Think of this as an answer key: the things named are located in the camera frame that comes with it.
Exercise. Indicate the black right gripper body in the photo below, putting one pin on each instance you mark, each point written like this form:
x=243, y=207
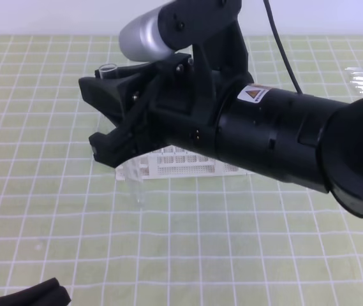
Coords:
x=172, y=112

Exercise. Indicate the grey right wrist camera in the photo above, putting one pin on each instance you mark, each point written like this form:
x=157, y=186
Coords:
x=157, y=34

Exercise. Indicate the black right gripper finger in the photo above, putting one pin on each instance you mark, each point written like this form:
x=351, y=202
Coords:
x=114, y=97
x=113, y=71

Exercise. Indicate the white plastic test tube rack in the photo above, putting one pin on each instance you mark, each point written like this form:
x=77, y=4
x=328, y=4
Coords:
x=174, y=162

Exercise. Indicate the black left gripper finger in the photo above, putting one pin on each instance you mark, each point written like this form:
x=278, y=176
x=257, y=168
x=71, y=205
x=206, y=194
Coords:
x=49, y=292

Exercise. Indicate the clear glass test tube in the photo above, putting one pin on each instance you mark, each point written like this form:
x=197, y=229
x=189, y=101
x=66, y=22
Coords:
x=131, y=168

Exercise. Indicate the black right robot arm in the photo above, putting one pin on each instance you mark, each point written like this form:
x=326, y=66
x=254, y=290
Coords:
x=294, y=138

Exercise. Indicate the green checkered tablecloth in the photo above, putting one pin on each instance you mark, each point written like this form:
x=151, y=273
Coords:
x=231, y=240

